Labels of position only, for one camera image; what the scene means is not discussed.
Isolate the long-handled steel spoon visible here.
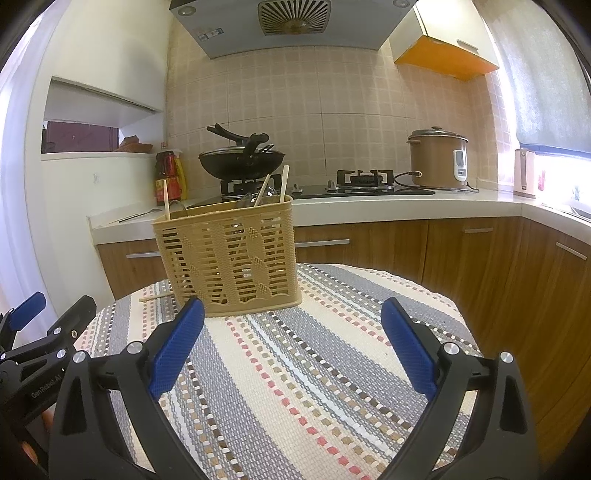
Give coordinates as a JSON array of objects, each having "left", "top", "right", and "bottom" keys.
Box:
[{"left": 119, "top": 209, "right": 162, "bottom": 224}]

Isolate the brown rice cooker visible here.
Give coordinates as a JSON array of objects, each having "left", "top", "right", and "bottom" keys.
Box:
[{"left": 406, "top": 127, "right": 469, "bottom": 190}]

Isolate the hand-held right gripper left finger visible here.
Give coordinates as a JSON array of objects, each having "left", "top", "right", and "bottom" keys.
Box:
[{"left": 48, "top": 298, "right": 205, "bottom": 480}]

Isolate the yellow plastic utensil basket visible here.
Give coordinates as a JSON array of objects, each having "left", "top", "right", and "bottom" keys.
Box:
[{"left": 152, "top": 195, "right": 302, "bottom": 319}]

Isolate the white serving hatch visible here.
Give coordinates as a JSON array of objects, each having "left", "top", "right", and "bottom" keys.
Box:
[{"left": 41, "top": 76, "right": 166, "bottom": 155}]

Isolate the dark sauce bottle red label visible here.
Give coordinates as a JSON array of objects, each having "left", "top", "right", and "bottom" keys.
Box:
[{"left": 154, "top": 150, "right": 188, "bottom": 201}]

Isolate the cream and orange wall cabinet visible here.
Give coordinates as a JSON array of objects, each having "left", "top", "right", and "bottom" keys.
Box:
[{"left": 392, "top": 0, "right": 502, "bottom": 83}]

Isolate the pink white jug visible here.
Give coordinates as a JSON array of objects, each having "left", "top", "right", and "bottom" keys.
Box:
[{"left": 513, "top": 148, "right": 536, "bottom": 199}]

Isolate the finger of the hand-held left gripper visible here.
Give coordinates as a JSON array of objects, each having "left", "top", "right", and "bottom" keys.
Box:
[
  {"left": 0, "top": 292, "right": 47, "bottom": 344},
  {"left": 0, "top": 295, "right": 98, "bottom": 376}
]

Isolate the grey range hood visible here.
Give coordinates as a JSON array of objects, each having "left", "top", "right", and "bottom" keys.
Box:
[{"left": 168, "top": 0, "right": 419, "bottom": 60}]

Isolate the black gas stove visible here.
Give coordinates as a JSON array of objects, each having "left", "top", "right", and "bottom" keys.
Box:
[{"left": 185, "top": 170, "right": 435, "bottom": 201}]

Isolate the wooden base cabinet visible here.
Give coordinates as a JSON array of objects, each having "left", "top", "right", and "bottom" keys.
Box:
[{"left": 95, "top": 215, "right": 591, "bottom": 444}]

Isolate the brown wooden box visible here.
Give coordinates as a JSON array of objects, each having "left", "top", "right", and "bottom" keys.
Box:
[{"left": 113, "top": 135, "right": 153, "bottom": 153}]

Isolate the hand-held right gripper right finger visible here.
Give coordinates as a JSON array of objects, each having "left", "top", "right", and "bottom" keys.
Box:
[{"left": 381, "top": 296, "right": 541, "bottom": 480}]

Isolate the grey window blind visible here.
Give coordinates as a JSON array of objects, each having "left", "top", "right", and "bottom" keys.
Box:
[{"left": 489, "top": 0, "right": 591, "bottom": 155}]

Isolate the black wok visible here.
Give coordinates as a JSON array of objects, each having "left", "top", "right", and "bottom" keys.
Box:
[{"left": 198, "top": 148, "right": 286, "bottom": 180}]

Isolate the striped woven tablecloth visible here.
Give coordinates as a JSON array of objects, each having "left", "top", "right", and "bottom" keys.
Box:
[{"left": 74, "top": 262, "right": 483, "bottom": 480}]

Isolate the black power cable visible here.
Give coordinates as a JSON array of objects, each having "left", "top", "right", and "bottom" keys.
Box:
[{"left": 393, "top": 171, "right": 481, "bottom": 192}]

